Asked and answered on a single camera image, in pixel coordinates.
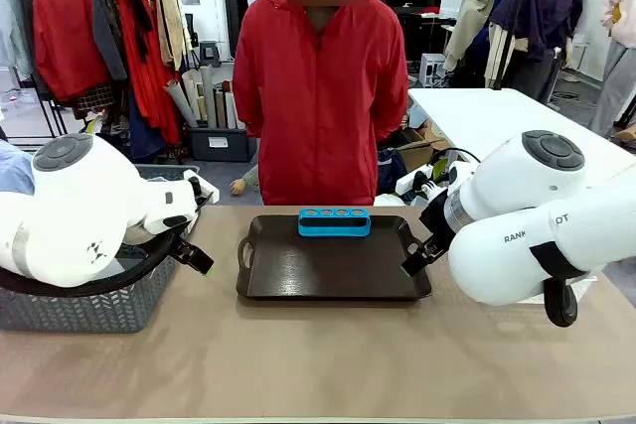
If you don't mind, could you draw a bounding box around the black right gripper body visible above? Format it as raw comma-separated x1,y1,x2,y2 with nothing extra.
418,190,461,250

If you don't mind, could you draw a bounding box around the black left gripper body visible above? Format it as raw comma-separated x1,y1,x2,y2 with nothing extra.
170,230,201,262

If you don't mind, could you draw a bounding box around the brown cardboard box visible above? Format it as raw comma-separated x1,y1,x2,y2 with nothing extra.
399,127,451,173

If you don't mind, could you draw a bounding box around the grey plastic woven basket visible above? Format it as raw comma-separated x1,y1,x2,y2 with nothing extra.
132,163,202,185
0,243,178,335

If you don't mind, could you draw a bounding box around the blue test tube rack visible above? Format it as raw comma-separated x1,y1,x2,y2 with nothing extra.
297,207,372,239

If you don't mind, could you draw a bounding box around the dark brown serving tray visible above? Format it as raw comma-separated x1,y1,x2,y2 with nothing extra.
237,214,432,302

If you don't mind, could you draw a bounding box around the black storage bin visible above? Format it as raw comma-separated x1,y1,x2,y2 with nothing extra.
187,125,258,164

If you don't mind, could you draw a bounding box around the white folding table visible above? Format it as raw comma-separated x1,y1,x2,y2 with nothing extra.
406,87,636,188

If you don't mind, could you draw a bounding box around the brown paper roll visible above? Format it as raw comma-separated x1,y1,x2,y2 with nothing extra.
214,88,228,130

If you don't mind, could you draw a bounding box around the white paper roll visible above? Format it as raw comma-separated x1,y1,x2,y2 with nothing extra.
164,78,200,129

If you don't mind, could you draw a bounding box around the grey paper roll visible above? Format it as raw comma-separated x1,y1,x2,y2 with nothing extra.
200,66,220,130

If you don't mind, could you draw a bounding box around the white computer case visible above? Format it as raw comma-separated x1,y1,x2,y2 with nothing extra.
419,53,446,88

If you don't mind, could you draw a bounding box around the hanging red dress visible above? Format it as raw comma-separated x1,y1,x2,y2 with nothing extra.
112,0,183,146

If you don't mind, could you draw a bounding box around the person in red jacket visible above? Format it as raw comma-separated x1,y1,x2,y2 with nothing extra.
232,0,410,207

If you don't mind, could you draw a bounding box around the light blue cloth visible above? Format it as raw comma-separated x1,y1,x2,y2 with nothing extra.
0,139,37,197

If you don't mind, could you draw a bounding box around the mannequin in beige coat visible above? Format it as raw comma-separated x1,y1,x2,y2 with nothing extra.
443,0,518,89

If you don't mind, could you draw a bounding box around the white monitor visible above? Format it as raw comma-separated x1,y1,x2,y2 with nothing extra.
439,0,469,19

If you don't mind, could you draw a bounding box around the hanging grey jacket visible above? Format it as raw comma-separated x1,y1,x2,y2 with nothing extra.
90,0,129,82

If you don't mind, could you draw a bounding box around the hanging beige garment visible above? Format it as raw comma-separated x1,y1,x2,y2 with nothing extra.
154,0,193,71

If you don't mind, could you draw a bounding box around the mannequin in pink top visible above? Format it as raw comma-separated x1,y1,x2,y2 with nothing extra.
589,0,636,140

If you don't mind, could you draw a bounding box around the hanging red jacket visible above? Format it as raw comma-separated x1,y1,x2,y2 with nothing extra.
32,0,111,103

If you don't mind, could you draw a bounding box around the hanging light grey garment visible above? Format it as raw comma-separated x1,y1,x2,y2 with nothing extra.
0,0,39,78

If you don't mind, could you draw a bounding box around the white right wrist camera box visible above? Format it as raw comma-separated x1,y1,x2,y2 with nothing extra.
396,168,438,201

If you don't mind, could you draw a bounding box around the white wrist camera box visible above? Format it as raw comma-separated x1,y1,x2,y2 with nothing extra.
396,168,438,201
182,169,221,206

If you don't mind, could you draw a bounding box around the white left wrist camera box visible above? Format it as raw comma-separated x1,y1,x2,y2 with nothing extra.
182,169,221,206

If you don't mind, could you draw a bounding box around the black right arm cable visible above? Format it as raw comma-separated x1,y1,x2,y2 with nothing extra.
529,239,597,329

